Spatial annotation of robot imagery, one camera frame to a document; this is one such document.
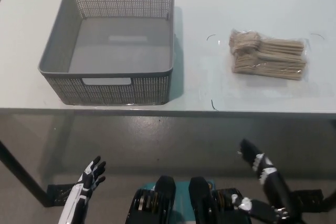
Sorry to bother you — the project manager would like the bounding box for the robot right black white hand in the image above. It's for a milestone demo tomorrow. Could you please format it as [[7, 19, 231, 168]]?
[[230, 138, 292, 222]]

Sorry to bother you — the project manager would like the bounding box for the robot left white black hand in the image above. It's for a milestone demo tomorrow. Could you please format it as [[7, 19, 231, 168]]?
[[75, 155, 107, 205]]

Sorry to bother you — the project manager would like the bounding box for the bag of wooden cutlery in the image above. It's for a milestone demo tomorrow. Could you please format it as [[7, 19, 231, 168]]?
[[228, 28, 308, 81]]

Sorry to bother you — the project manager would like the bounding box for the black table foot plate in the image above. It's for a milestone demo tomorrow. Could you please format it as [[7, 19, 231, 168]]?
[[46, 183, 79, 206], [290, 188, 325, 213]]

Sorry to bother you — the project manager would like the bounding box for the black metal table leg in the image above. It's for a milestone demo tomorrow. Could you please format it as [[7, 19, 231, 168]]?
[[0, 140, 52, 207]]

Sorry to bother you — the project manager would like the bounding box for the robot right black body block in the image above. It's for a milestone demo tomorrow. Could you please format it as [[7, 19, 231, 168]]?
[[188, 176, 253, 224]]

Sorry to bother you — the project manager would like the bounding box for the robot black body block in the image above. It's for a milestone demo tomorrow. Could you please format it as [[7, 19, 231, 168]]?
[[125, 175, 177, 224], [188, 176, 253, 224]]

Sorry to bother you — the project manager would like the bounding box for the robot left black body block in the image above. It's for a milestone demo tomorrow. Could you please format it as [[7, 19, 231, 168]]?
[[125, 175, 177, 224]]

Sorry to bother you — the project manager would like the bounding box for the grey perforated plastic basket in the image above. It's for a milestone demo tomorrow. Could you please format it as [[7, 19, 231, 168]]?
[[38, 0, 176, 106]]

